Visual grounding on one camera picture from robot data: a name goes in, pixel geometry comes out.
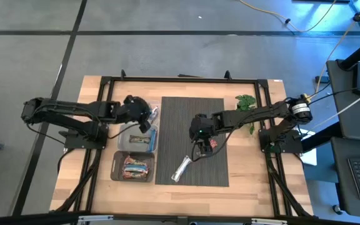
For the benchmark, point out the silver-backed granola bar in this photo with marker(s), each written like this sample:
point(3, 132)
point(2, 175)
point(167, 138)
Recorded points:
point(181, 168)

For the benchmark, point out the small green leafy plant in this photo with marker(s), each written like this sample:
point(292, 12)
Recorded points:
point(245, 101)

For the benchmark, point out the dark grey plastic bin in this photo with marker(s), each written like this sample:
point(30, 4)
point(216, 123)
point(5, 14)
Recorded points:
point(116, 175)

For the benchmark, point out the dark granola bar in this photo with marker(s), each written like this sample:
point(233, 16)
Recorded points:
point(140, 139)

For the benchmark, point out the dark woven placemat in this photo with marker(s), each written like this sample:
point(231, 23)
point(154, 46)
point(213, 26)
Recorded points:
point(183, 125)

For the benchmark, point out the white paper sheet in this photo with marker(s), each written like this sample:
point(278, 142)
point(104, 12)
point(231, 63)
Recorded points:
point(309, 157)

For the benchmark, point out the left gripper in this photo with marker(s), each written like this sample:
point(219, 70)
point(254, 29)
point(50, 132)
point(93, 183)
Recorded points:
point(134, 109)

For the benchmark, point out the brown granola bar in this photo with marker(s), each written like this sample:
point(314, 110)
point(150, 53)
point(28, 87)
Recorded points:
point(134, 176)

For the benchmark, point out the black desk leg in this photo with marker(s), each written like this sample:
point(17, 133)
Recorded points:
point(320, 137)

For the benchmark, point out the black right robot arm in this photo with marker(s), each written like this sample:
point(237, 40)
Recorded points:
point(261, 112)

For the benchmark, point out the black caster wheel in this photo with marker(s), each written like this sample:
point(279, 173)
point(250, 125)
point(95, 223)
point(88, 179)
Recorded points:
point(337, 209)

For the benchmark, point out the yellow and purple granola bar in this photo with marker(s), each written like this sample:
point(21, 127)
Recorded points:
point(154, 114)

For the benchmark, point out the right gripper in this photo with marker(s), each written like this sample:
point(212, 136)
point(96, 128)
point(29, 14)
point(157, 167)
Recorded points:
point(203, 126)

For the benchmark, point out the grey desk panel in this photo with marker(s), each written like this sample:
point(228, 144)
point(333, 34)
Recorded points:
point(355, 125)
point(342, 175)

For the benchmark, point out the black aluminium table frame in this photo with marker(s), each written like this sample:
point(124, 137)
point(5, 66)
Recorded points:
point(183, 80)

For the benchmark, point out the black rig beam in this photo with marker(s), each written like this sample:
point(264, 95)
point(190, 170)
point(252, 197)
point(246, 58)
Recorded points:
point(27, 218)

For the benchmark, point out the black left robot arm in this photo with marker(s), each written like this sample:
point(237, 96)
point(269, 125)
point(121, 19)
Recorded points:
point(73, 107)

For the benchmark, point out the silver bracket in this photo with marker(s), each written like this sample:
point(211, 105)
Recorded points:
point(95, 218)
point(269, 221)

